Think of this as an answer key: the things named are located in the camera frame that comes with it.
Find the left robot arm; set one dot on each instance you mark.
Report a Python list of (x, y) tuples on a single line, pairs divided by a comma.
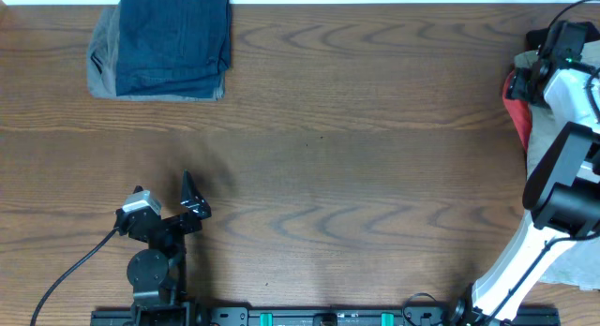
[(158, 274)]

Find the red garment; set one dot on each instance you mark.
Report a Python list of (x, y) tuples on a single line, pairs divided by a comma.
[(519, 113)]

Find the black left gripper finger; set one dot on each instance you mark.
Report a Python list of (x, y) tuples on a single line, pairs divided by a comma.
[(192, 199), (137, 189)]

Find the folded dark blue jeans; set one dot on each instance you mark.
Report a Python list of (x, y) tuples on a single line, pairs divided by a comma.
[(173, 47)]

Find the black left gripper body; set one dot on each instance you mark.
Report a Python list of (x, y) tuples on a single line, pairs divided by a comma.
[(180, 227)]

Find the folded grey trousers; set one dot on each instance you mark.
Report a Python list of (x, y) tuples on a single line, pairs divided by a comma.
[(101, 59)]

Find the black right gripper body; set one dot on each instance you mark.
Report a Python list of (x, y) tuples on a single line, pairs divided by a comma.
[(526, 91)]

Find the black t-shirt with print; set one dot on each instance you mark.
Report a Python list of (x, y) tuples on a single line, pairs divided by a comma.
[(536, 38)]

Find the khaki shorts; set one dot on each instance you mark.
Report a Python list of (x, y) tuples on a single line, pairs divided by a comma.
[(569, 265)]

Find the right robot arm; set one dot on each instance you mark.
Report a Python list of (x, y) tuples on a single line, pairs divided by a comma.
[(561, 196)]

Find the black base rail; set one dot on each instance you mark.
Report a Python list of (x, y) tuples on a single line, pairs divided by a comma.
[(241, 316)]

